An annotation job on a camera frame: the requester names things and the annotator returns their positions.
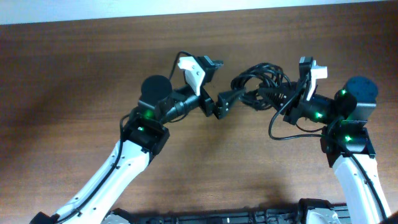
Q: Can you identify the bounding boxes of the black cable bundle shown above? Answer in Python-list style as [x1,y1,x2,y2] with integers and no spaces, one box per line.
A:
[230,62,293,111]

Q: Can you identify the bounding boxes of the right camera black cable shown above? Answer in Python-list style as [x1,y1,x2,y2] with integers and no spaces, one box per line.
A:
[268,77,327,141]

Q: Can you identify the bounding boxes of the left camera black cable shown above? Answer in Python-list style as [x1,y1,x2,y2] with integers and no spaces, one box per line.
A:
[168,50,193,80]

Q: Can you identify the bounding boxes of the camera black cable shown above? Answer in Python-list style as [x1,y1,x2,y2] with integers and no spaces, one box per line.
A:
[268,77,327,141]
[168,50,193,80]

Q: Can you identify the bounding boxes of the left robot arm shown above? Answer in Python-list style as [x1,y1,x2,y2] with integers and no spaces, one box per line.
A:
[31,75,246,223]

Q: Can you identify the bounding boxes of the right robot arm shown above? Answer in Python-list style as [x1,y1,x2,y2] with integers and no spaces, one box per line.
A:
[259,75,391,223]

